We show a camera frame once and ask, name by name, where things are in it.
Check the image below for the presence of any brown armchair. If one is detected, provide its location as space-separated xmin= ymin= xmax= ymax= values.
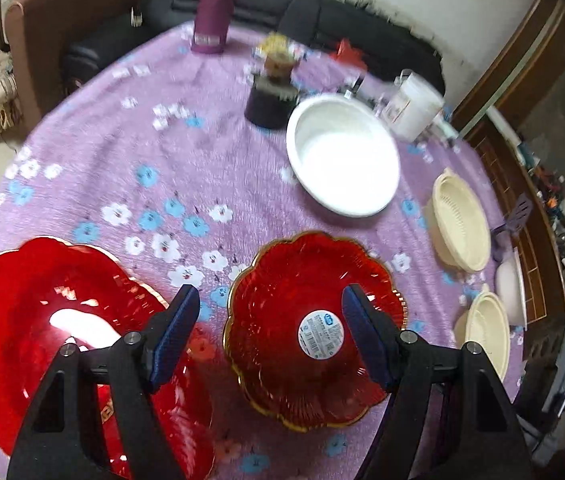
xmin=4 ymin=0 xmax=139 ymax=130

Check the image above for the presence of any cream plastic bowl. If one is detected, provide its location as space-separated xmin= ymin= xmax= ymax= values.
xmin=453 ymin=284 xmax=510 ymax=380
xmin=423 ymin=168 xmax=491 ymax=273

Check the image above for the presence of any wooden cabinet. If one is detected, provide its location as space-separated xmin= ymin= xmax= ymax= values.
xmin=453 ymin=0 xmax=565 ymax=338

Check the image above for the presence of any white ceramic bowl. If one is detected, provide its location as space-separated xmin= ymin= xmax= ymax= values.
xmin=285 ymin=93 xmax=401 ymax=218

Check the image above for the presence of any red plastic bag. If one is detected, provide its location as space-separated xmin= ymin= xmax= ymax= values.
xmin=330 ymin=38 xmax=368 ymax=70

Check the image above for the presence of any purple floral tablecloth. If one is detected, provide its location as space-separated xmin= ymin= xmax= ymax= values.
xmin=0 ymin=25 xmax=503 ymax=479

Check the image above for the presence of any red glass plate large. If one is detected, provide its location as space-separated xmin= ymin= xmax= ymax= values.
xmin=0 ymin=237 xmax=215 ymax=479

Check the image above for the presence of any red glass bowl gold rim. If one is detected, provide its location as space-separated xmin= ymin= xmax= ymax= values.
xmin=223 ymin=231 xmax=408 ymax=432

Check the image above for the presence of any white plastic jar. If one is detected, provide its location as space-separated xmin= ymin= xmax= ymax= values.
xmin=380 ymin=70 xmax=445 ymax=142

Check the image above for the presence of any black leather sofa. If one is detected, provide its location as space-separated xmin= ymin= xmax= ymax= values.
xmin=61 ymin=0 xmax=446 ymax=93

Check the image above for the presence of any purple thermos bottle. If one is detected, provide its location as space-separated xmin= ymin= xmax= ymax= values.
xmin=191 ymin=0 xmax=235 ymax=54

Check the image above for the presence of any black cup with cork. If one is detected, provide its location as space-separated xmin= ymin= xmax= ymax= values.
xmin=244 ymin=51 xmax=299 ymax=130

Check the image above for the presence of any yellow snack packet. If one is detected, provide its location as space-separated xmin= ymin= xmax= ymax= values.
xmin=253 ymin=32 xmax=305 ymax=61

